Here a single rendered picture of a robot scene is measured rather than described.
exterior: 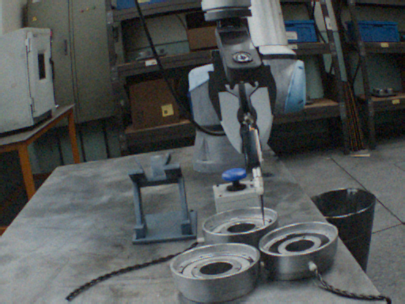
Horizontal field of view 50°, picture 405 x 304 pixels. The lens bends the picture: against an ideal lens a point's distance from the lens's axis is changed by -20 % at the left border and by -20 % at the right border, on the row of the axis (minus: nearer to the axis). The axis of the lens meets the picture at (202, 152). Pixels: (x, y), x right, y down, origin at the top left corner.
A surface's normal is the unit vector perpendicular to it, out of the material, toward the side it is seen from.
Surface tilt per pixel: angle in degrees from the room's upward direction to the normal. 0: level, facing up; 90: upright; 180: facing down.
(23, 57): 90
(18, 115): 90
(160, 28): 90
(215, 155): 72
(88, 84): 90
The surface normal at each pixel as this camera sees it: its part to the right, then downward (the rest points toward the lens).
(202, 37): -0.01, 0.07
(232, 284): 0.33, 0.15
